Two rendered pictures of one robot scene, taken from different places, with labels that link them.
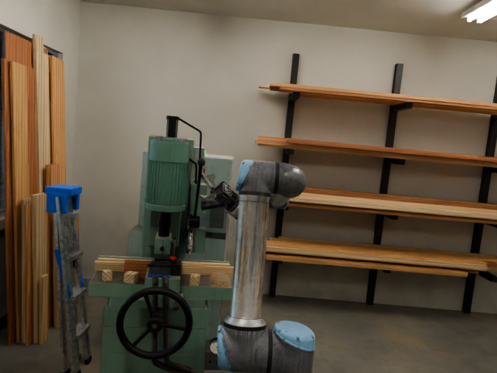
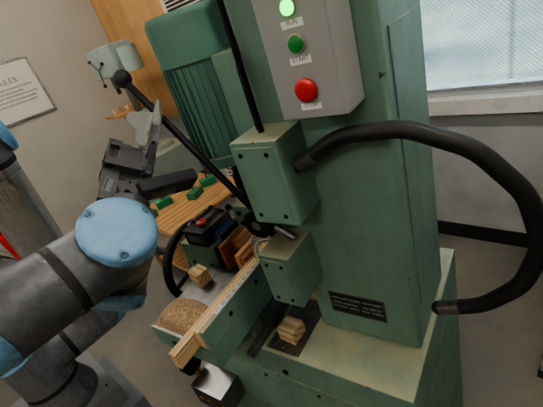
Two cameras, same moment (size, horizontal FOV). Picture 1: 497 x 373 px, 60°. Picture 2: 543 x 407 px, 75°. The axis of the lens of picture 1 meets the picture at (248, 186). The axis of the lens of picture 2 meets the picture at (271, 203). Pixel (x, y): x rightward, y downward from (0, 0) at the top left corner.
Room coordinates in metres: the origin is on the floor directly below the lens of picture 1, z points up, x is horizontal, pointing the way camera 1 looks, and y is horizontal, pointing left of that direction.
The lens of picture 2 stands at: (2.55, -0.11, 1.46)
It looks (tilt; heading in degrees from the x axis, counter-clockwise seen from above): 28 degrees down; 140
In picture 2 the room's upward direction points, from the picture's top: 19 degrees counter-clockwise
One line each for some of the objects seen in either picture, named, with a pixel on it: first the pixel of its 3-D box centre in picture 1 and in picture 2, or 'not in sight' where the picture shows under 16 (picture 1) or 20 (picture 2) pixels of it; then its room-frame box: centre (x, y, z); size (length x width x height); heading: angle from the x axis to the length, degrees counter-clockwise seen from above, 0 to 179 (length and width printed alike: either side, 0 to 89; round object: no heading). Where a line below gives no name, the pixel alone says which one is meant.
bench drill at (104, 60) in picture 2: not in sight; (153, 140); (-0.34, 1.25, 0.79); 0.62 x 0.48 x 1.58; 0
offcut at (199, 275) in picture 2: (194, 279); (199, 275); (1.80, 0.19, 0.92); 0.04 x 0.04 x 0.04; 87
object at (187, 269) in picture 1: (169, 269); (263, 255); (1.92, 0.33, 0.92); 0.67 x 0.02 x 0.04; 99
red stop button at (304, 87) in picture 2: not in sight; (305, 90); (2.26, 0.24, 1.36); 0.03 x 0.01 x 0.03; 9
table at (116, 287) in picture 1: (163, 287); (242, 258); (1.81, 0.33, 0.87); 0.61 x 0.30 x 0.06; 99
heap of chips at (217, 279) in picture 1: (220, 277); (183, 312); (1.87, 0.09, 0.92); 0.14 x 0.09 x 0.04; 9
